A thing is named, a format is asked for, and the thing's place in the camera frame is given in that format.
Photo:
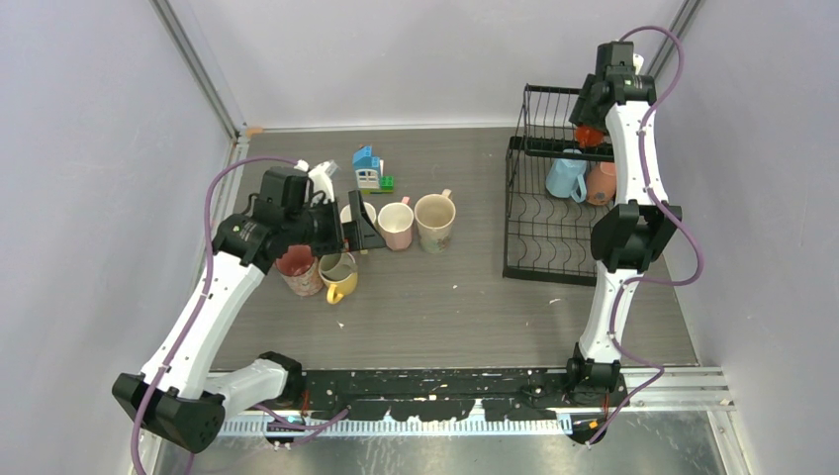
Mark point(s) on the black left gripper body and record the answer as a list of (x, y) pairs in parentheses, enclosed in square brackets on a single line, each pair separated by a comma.
[(319, 225)]

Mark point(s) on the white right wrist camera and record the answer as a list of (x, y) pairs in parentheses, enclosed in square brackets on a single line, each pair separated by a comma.
[(637, 62)]

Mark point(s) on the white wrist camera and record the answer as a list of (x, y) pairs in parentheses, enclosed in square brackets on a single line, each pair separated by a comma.
[(321, 177), (637, 62)]

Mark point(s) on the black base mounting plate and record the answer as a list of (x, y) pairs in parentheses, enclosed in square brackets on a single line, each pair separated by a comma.
[(437, 395)]

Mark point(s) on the salmon pink mug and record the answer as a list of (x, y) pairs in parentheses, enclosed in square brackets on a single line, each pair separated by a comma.
[(601, 183)]

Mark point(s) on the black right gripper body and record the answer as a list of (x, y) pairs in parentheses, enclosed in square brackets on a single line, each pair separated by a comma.
[(582, 109)]

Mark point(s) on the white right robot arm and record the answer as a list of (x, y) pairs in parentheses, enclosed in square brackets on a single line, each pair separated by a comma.
[(629, 238)]

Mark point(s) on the orange mug shelf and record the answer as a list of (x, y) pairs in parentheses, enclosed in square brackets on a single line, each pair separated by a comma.
[(588, 137)]

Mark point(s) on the tall cream dragon mug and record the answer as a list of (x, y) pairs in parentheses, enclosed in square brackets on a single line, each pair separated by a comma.
[(435, 215)]

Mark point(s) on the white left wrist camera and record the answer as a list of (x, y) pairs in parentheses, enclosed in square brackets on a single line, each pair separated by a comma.
[(321, 177)]

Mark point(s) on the pink patterned mug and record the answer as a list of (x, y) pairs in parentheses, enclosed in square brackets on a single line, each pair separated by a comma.
[(299, 269)]

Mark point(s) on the light blue mug in rack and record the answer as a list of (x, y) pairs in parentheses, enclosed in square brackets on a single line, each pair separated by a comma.
[(566, 178)]

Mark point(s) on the pale yellow faceted mug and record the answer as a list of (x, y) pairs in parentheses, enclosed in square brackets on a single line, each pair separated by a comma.
[(367, 210)]

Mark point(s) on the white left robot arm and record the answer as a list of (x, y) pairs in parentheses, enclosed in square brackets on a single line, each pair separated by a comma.
[(173, 396)]

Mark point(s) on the black wire dish rack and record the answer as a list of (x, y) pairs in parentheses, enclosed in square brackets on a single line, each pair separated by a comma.
[(548, 239)]

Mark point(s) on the pink faceted mug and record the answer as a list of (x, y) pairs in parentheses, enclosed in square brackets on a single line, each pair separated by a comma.
[(395, 222)]

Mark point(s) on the toy brick house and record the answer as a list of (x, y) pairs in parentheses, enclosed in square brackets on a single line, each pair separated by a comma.
[(369, 173)]

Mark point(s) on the beige mug shelf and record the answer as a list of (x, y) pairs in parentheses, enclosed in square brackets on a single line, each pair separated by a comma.
[(337, 266)]

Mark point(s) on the aluminium slotted rail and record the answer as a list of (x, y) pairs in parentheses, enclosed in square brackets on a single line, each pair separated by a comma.
[(262, 425)]

